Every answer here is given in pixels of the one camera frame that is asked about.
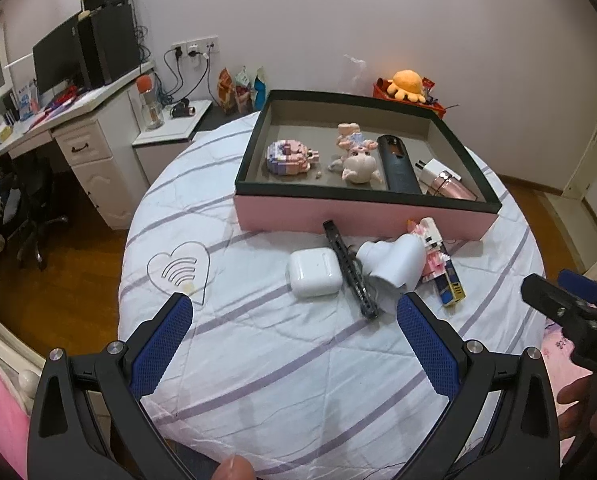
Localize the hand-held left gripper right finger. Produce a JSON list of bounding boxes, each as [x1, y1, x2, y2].
[[396, 292, 562, 480]]

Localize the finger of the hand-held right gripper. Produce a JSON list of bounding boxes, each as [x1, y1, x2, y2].
[[559, 269, 597, 313], [522, 274, 597, 333]]

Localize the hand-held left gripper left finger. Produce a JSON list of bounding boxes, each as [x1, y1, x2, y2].
[[27, 294, 194, 480]]

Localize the small blue yellow box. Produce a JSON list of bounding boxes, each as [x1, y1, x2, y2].
[[433, 260, 466, 307]]

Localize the white elbow-shaped plastic device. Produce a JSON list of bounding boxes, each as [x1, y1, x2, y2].
[[357, 232, 427, 312]]

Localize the small pink white block figure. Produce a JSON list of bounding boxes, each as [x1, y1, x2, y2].
[[406, 217, 452, 282]]

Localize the black bar tool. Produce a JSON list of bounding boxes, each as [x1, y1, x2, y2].
[[323, 220, 381, 319]]

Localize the white earbuds case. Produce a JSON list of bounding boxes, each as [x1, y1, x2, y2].
[[286, 247, 343, 299]]

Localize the rose gold metal cup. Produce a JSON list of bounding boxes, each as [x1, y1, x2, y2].
[[423, 170, 479, 202]]

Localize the pink storage box dark rim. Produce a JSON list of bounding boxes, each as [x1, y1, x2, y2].
[[233, 89, 502, 244]]

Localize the white charger plug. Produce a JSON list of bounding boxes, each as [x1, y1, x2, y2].
[[416, 157, 448, 184]]

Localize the black remote control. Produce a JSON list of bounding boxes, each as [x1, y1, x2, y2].
[[377, 134, 423, 194]]

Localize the pink pig doll figure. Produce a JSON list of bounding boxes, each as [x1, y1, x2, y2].
[[327, 122, 385, 184]]

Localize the pink building block toy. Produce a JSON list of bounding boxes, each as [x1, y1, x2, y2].
[[266, 140, 324, 177]]

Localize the person's right hand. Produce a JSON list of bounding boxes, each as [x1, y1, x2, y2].
[[557, 374, 597, 443]]

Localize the person's left hand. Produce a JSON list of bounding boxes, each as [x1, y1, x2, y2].
[[214, 455, 257, 480]]

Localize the pink printed bed sheet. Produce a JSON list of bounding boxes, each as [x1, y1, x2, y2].
[[541, 322, 587, 386]]

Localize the white striped quilted table cover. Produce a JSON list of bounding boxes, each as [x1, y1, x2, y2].
[[118, 110, 547, 478]]

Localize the black office chair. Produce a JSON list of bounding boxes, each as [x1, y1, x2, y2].
[[0, 155, 70, 272]]

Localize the white desk with drawers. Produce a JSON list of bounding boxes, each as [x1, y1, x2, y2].
[[0, 62, 156, 231]]

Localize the white bedside cabinet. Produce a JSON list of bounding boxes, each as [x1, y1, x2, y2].
[[132, 99, 212, 187]]

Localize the red printed toy box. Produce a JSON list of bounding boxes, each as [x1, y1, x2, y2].
[[373, 79, 447, 121]]

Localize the clear bottle orange cap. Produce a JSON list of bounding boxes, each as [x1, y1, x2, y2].
[[136, 76, 165, 131]]

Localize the orange octopus plush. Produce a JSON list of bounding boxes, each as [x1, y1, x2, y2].
[[387, 70, 425, 101]]

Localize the red items on desk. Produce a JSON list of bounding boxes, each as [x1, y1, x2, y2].
[[43, 85, 80, 112]]

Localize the pale green snack bag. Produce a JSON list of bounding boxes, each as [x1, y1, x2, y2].
[[234, 66, 255, 111]]

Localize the blue white snack bag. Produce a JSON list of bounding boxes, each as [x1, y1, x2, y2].
[[252, 66, 270, 110]]

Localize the blue white carton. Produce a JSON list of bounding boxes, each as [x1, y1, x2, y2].
[[18, 82, 40, 117]]

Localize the clear plastic bag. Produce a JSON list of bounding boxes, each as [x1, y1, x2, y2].
[[343, 52, 368, 93]]

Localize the black computer tower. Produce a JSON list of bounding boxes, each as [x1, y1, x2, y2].
[[77, 4, 140, 89]]

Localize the black computer monitor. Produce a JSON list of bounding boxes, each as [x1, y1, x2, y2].
[[32, 15, 82, 97]]

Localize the white door frame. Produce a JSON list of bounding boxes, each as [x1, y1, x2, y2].
[[561, 107, 597, 203]]

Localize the white bed frame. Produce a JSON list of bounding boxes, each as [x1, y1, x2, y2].
[[0, 305, 44, 413]]

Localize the black power cables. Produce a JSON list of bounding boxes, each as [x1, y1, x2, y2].
[[161, 47, 212, 106]]

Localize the white wall socket strip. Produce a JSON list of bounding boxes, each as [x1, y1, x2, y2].
[[171, 37, 220, 59]]

